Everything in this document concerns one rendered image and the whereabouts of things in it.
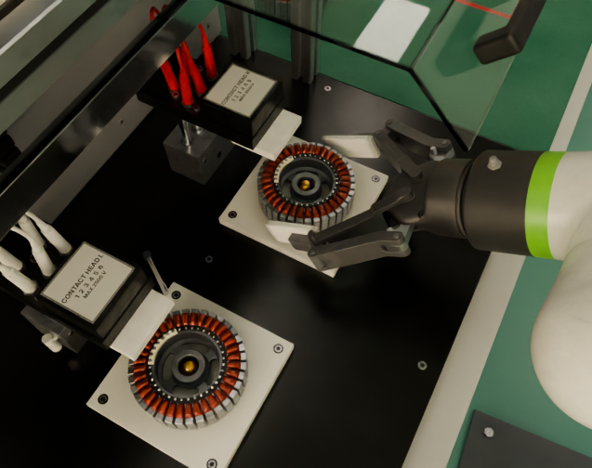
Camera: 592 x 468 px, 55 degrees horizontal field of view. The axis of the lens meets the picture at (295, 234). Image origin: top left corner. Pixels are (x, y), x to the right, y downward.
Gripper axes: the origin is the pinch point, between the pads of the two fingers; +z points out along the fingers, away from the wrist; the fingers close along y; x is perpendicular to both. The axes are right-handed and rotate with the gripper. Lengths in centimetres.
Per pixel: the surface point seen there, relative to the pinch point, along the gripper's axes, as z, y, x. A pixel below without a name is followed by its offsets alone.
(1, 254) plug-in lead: 6.9, -26.0, 18.5
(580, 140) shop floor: 5, 104, -90
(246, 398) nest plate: -4.0, -23.8, -4.7
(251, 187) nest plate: 6.8, -1.9, 1.4
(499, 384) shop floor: 3, 21, -91
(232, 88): 1.8, -0.3, 14.5
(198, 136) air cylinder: 11.2, -1.0, 8.7
